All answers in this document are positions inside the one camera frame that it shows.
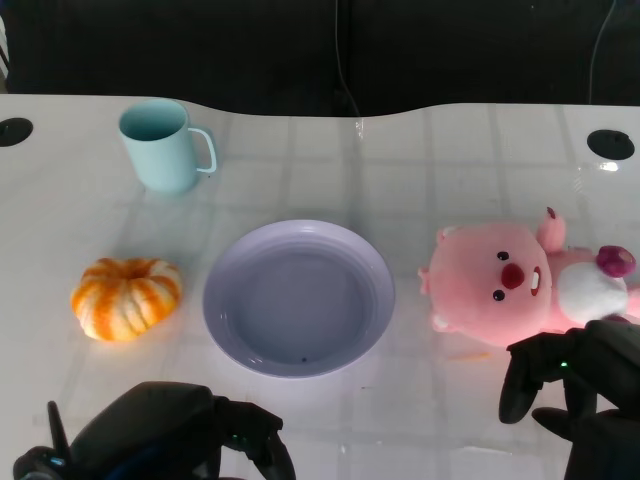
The pink plush doll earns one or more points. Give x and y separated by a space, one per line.
475 272

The white background object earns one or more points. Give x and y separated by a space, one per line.
3 55

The light blue mug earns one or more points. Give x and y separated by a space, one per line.
160 160

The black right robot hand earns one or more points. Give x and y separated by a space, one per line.
605 365

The lavender round plate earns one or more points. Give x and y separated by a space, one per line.
295 300

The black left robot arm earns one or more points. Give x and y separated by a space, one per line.
40 462

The orange white striped pumpkin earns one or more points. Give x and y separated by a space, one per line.
125 300

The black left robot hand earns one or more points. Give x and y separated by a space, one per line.
160 425

